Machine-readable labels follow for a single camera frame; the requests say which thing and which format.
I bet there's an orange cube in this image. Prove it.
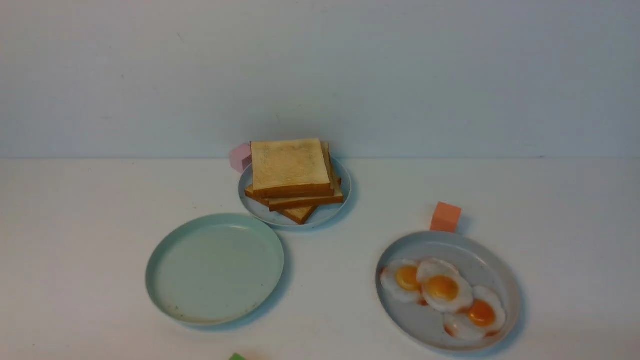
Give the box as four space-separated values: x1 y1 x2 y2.
430 202 462 233

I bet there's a fried egg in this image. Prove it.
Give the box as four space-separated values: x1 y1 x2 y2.
443 285 507 342
379 259 428 306
416 257 474 313

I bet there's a light green empty plate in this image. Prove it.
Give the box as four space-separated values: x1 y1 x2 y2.
145 213 287 329

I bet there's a grey egg plate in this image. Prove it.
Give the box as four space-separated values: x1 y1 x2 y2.
373 231 525 358

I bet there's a grey bread plate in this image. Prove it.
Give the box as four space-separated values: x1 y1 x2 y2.
237 157 352 231

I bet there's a toast slice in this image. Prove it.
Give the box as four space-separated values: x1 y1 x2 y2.
244 185 318 225
250 138 334 199
321 141 341 191
267 185 345 211

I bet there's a pink cube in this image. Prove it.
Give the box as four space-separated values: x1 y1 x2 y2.
229 143 252 174

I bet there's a green cube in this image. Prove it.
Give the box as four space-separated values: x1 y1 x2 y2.
229 353 246 360

